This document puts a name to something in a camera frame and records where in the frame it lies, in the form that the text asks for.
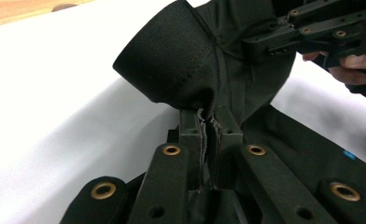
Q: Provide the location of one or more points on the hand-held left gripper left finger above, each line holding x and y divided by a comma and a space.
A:
192, 130

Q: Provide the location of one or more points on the wooden table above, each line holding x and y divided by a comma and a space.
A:
16, 11

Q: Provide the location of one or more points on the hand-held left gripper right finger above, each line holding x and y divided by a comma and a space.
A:
228, 133

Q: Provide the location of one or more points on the black shorts with blue print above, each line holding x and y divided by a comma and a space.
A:
171, 62

